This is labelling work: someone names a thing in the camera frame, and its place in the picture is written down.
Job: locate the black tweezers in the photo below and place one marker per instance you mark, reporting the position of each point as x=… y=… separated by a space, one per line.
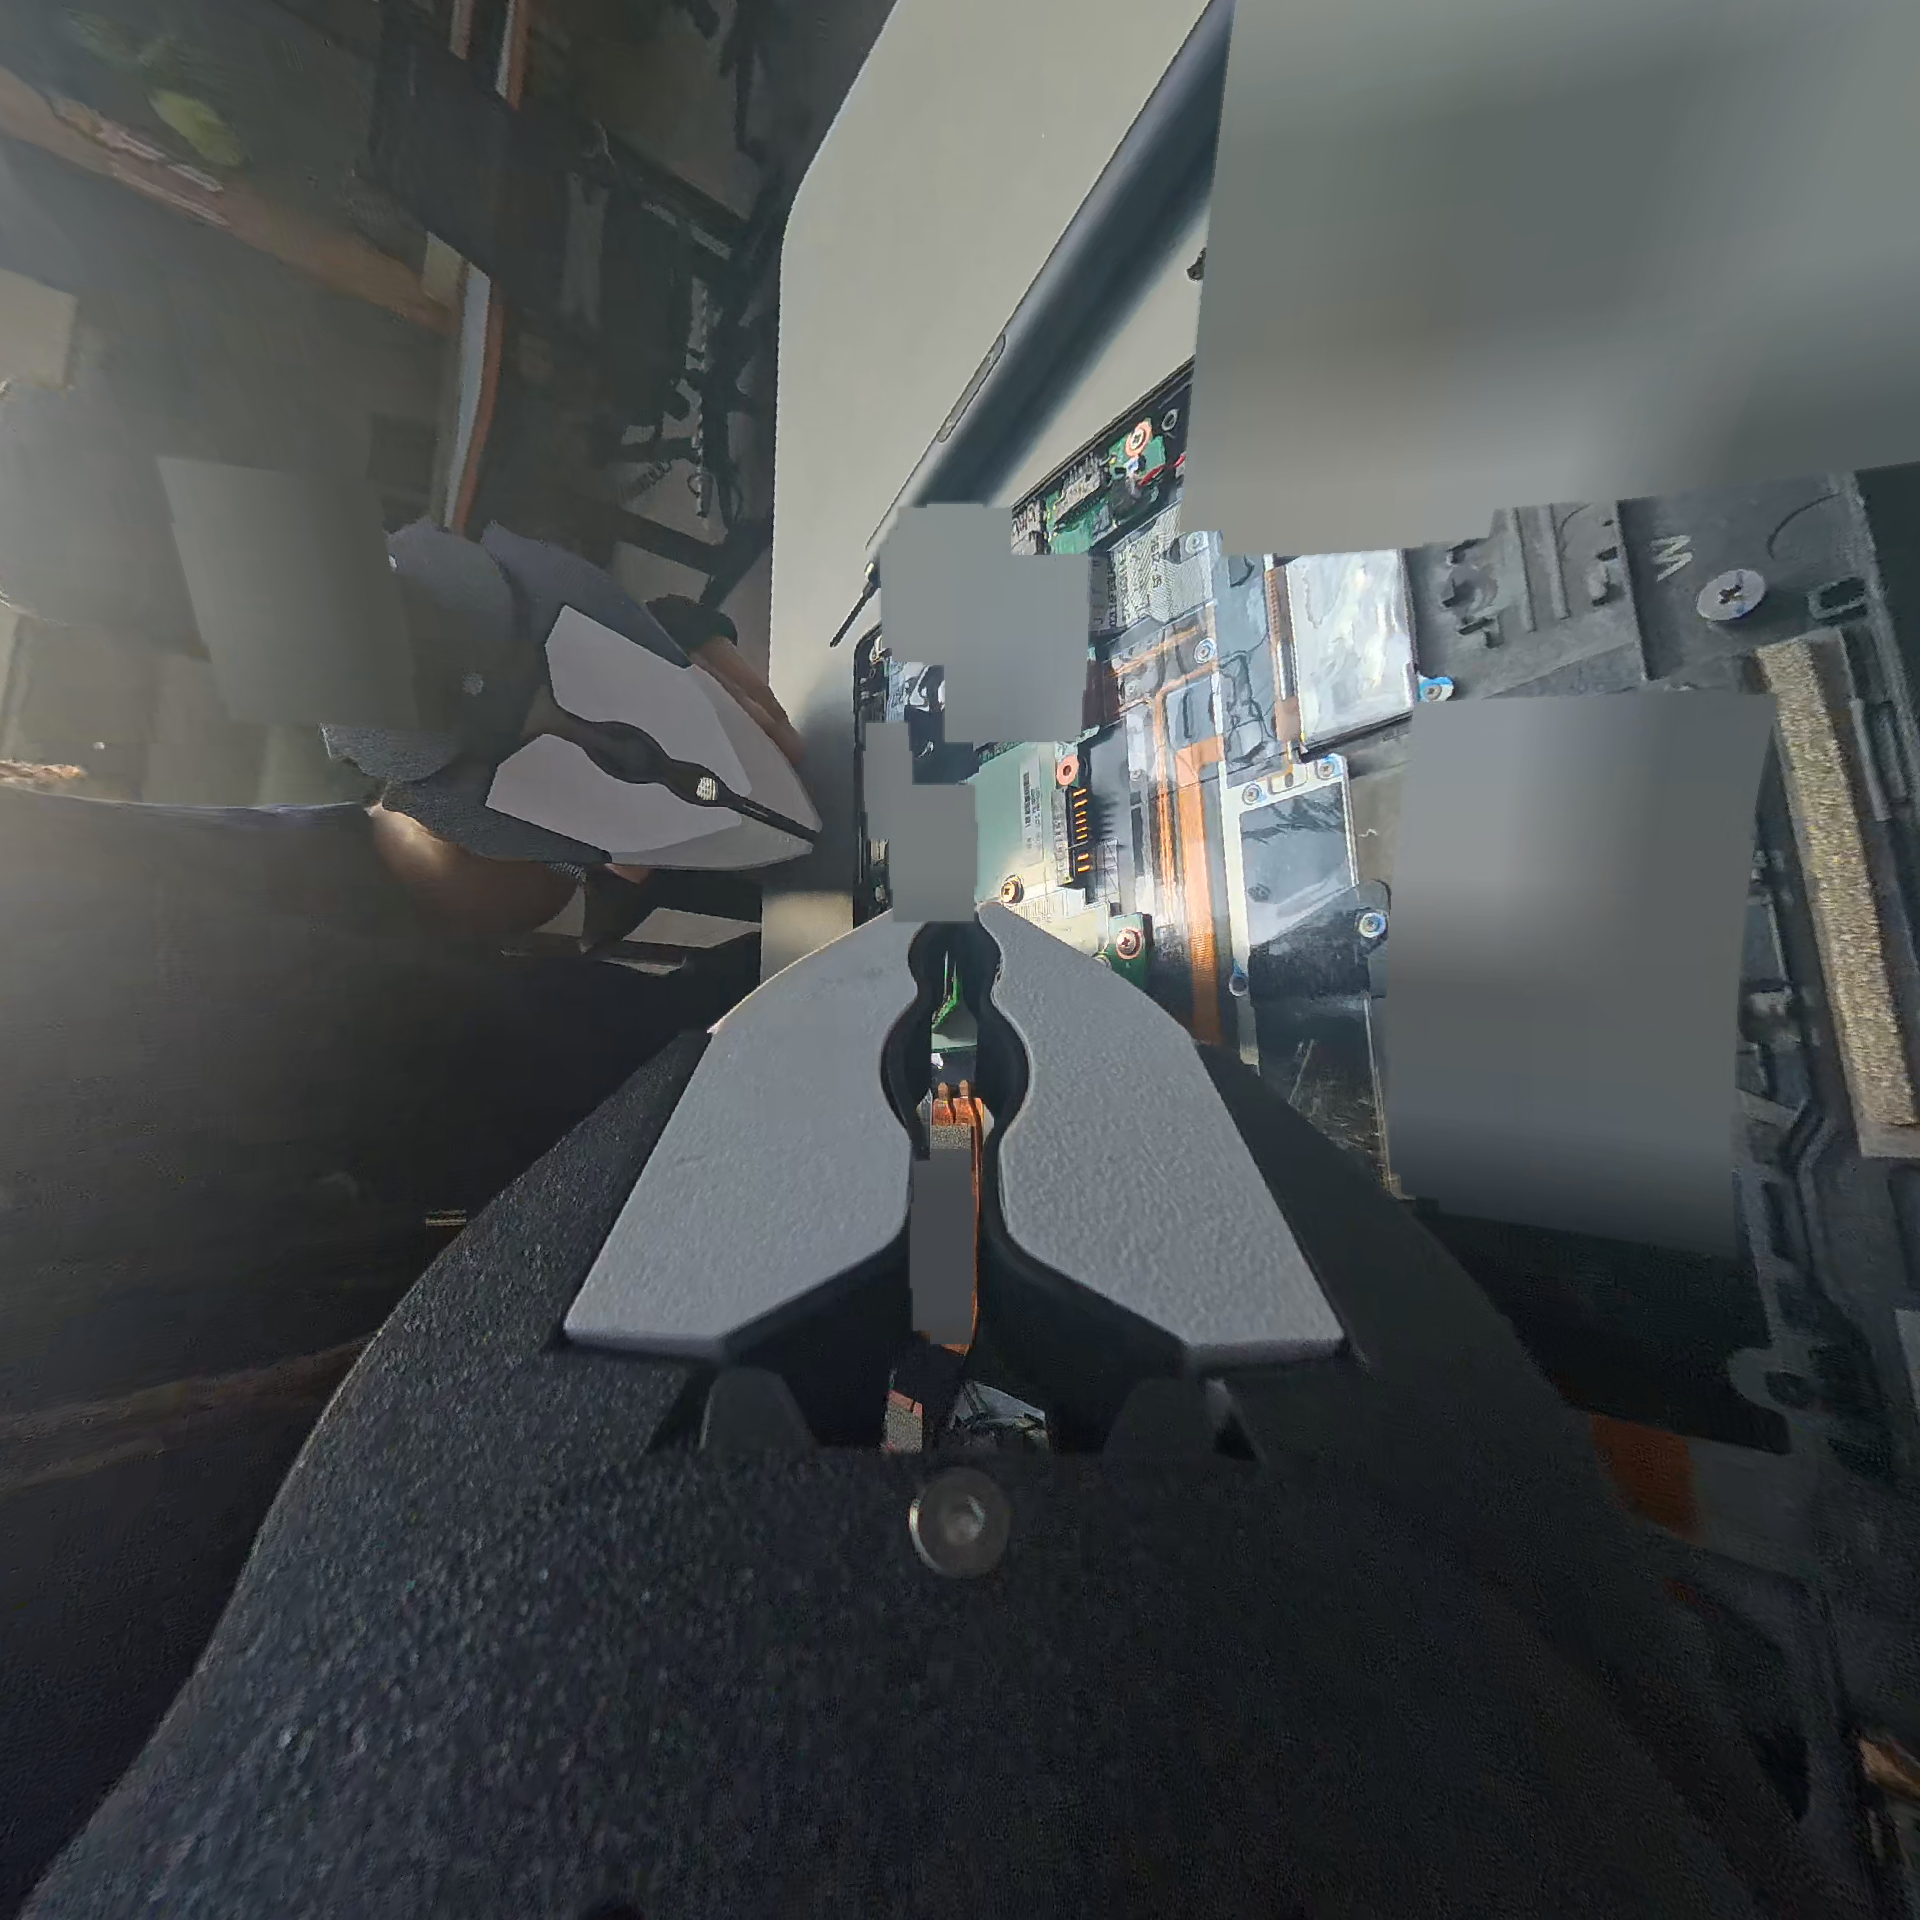
x=794 y=824

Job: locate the person's left hand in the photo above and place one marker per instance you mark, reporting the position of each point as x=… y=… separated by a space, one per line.
x=465 y=893

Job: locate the black laptop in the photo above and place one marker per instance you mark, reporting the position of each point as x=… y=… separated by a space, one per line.
x=1304 y=841

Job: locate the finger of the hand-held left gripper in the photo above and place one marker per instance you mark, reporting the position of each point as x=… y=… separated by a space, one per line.
x=660 y=699
x=630 y=818

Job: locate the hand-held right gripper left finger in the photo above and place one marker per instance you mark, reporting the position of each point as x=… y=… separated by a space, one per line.
x=751 y=1171

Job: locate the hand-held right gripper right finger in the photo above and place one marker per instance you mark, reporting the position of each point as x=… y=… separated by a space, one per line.
x=1155 y=1171

